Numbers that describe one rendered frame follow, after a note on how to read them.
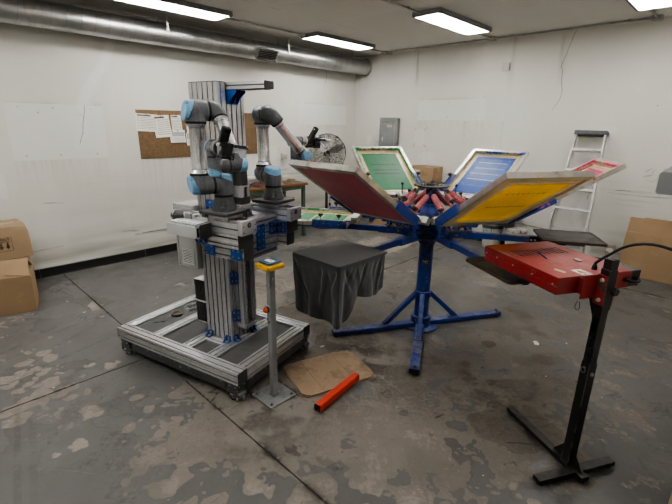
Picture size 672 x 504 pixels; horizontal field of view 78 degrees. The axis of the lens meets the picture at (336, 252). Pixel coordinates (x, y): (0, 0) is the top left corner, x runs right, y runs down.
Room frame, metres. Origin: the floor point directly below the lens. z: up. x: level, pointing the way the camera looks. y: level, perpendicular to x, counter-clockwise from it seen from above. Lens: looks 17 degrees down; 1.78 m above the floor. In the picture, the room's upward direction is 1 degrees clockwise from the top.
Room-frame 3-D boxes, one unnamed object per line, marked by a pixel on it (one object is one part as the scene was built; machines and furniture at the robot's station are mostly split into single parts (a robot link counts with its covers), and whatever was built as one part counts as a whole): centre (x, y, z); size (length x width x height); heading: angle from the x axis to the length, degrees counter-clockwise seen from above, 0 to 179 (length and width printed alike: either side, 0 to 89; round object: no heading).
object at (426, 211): (3.53, -0.80, 0.67); 0.39 x 0.39 x 1.35
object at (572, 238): (3.37, -1.45, 0.91); 1.34 x 0.40 x 0.08; 76
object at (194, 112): (2.50, 0.82, 1.63); 0.15 x 0.12 x 0.55; 125
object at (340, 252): (2.72, -0.03, 0.95); 0.48 x 0.44 x 0.01; 136
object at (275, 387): (2.44, 0.41, 0.48); 0.22 x 0.22 x 0.96; 46
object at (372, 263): (2.59, -0.18, 0.74); 0.46 x 0.04 x 0.42; 136
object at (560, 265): (2.17, -1.20, 1.06); 0.61 x 0.46 x 0.12; 16
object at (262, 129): (3.12, 0.54, 1.63); 0.15 x 0.12 x 0.55; 36
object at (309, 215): (3.75, 0.08, 1.05); 1.08 x 0.61 x 0.23; 76
